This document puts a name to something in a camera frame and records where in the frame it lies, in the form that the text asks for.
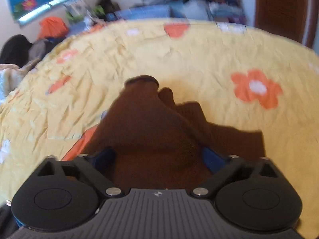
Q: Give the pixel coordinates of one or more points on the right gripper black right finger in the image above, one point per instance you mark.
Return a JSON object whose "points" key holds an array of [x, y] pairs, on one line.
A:
{"points": [[253, 196]]}

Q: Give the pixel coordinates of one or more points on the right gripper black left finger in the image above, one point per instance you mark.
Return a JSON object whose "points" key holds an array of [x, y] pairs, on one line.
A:
{"points": [[60, 195]]}

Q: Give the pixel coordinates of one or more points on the brown knit sweater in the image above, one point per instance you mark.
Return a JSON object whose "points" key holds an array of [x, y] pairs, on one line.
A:
{"points": [[158, 144]]}

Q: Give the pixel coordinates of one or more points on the yellow floral bed sheet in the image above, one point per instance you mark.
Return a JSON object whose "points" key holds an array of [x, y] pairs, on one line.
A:
{"points": [[242, 77]]}

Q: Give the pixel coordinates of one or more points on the black garment on left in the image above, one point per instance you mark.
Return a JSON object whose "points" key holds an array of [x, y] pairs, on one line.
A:
{"points": [[16, 51]]}

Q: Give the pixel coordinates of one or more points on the orange bag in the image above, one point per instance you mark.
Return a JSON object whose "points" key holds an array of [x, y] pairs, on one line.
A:
{"points": [[53, 27]]}

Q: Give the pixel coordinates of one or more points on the brown wooden door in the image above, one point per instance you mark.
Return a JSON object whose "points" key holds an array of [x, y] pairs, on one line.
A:
{"points": [[293, 19]]}

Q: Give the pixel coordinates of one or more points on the blue fabric box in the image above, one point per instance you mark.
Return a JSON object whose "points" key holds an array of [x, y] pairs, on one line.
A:
{"points": [[140, 13]]}

